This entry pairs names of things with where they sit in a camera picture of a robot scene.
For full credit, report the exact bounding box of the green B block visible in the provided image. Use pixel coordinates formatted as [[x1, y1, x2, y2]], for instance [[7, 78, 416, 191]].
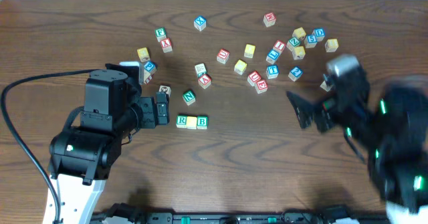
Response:
[[197, 116, 209, 129]]

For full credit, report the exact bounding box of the blue 2 block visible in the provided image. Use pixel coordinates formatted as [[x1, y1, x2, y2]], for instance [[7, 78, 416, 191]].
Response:
[[288, 66, 303, 82]]

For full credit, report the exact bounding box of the green R block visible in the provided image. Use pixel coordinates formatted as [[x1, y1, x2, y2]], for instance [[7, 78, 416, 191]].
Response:
[[176, 115, 187, 128]]

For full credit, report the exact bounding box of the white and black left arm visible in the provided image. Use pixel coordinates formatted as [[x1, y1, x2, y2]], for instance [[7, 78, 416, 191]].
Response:
[[43, 62, 169, 223]]

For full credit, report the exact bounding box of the green F block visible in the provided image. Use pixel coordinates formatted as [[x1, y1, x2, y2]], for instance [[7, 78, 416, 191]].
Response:
[[154, 27, 167, 42]]

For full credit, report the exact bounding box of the red Y block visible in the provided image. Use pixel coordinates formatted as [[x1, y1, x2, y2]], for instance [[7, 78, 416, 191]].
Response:
[[160, 38, 173, 53]]

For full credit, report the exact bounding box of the red E block top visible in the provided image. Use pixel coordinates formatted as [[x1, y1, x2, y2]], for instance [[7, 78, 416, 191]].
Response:
[[263, 12, 276, 27]]

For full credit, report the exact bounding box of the blue X block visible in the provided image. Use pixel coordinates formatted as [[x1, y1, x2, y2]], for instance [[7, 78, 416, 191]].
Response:
[[194, 15, 207, 31]]

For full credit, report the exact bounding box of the yellow 8 block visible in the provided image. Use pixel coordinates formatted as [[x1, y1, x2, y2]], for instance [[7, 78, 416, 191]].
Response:
[[325, 39, 339, 52]]

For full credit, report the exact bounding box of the beige block with green side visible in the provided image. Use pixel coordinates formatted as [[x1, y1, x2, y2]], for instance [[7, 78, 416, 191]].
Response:
[[195, 63, 207, 78]]

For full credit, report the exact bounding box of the red A block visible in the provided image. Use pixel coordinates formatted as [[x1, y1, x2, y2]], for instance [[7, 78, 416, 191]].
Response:
[[198, 74, 211, 89]]

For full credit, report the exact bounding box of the red e block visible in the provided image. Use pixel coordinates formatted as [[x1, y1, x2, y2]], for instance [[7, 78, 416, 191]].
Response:
[[263, 12, 276, 27], [255, 80, 268, 94]]

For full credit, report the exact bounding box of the blue D block upper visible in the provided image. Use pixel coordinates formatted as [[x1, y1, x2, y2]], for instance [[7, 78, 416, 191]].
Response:
[[312, 28, 326, 42]]

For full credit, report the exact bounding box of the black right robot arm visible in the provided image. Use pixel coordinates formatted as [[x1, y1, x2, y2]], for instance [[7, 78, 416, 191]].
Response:
[[287, 66, 427, 223]]

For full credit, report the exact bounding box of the green Z block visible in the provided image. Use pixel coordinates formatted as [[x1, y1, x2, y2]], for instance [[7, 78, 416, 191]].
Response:
[[286, 37, 300, 51]]

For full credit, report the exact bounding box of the blue 5 block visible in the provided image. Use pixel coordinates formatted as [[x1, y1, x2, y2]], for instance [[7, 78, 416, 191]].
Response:
[[304, 35, 318, 48]]

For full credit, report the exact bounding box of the blue P block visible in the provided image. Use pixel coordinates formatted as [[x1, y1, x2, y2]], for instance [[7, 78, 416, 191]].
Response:
[[144, 61, 157, 75]]

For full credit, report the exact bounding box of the red I block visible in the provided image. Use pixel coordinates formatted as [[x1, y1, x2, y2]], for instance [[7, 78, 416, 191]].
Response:
[[273, 40, 286, 54]]

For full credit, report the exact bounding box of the red U block upper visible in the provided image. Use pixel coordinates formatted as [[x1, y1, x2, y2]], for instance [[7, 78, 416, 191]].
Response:
[[217, 49, 230, 64]]

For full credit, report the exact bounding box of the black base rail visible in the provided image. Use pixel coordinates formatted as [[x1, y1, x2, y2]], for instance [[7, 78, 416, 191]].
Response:
[[90, 211, 395, 224]]

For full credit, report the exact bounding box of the blue T block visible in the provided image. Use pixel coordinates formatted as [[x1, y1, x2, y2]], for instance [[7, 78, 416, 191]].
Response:
[[266, 65, 279, 79]]

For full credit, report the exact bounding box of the blue L block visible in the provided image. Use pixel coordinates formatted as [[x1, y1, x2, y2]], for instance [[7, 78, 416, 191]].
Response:
[[266, 49, 280, 64]]

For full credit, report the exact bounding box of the beige picture block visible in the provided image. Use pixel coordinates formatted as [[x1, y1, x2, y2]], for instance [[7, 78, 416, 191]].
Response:
[[159, 86, 172, 97]]

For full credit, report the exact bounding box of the red E block lower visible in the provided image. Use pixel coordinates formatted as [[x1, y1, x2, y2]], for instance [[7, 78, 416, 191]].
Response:
[[255, 80, 268, 94]]

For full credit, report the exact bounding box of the green N block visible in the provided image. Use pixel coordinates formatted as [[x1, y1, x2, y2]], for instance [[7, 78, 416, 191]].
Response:
[[183, 90, 196, 106]]

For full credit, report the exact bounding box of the yellow block with O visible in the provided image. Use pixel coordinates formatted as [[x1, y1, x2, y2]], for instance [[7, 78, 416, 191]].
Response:
[[186, 116, 197, 129]]

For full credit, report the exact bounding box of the beige block red side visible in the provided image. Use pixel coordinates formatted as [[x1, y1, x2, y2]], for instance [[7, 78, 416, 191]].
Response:
[[143, 71, 152, 84]]

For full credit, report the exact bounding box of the plain white block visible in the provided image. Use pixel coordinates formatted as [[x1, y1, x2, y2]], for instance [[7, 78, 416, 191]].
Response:
[[320, 81, 332, 92]]

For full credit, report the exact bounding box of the yellow block below Z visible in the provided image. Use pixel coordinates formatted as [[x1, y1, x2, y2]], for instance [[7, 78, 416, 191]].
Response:
[[292, 46, 306, 60]]

